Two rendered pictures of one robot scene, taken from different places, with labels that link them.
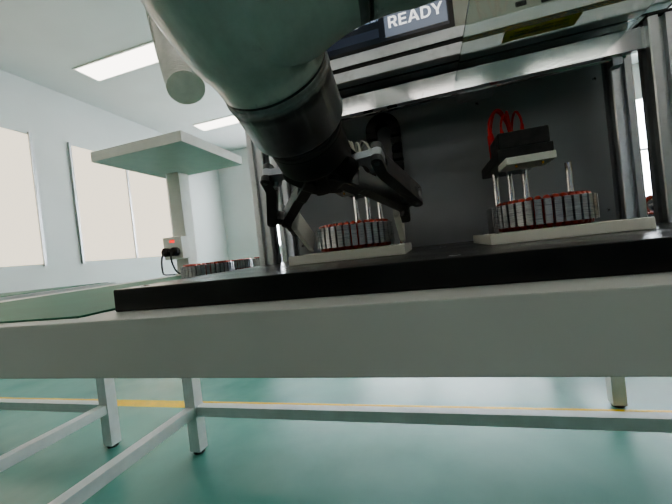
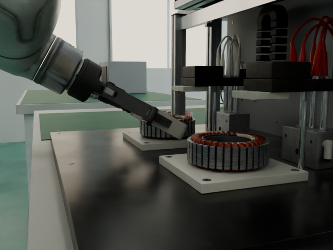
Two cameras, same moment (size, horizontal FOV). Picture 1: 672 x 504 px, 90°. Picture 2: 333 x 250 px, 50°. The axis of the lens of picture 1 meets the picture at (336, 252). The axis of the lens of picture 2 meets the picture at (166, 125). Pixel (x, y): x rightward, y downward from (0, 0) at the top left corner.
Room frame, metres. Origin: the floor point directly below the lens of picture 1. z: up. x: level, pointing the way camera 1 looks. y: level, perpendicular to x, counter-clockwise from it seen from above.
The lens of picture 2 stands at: (0.07, -0.60, 0.90)
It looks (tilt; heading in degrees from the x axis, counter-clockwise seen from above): 8 degrees down; 54
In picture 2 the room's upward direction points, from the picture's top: straight up
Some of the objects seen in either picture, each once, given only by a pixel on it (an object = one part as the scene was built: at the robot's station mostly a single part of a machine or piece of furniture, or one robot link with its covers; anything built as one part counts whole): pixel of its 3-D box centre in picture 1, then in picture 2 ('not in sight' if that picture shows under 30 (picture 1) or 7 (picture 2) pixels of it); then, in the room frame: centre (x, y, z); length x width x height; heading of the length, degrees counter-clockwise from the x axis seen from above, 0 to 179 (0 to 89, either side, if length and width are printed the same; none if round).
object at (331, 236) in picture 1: (354, 235); (167, 125); (0.48, -0.03, 0.80); 0.11 x 0.11 x 0.04
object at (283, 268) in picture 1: (444, 255); (199, 158); (0.47, -0.15, 0.76); 0.64 x 0.47 x 0.02; 74
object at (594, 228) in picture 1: (544, 232); (227, 166); (0.42, -0.26, 0.78); 0.15 x 0.15 x 0.01; 74
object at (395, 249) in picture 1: (356, 252); (167, 138); (0.48, -0.03, 0.78); 0.15 x 0.15 x 0.01; 74
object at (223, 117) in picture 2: not in sight; (230, 124); (0.62, -0.07, 0.80); 0.07 x 0.05 x 0.06; 74
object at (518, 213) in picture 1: (542, 212); (227, 149); (0.42, -0.26, 0.80); 0.11 x 0.11 x 0.04
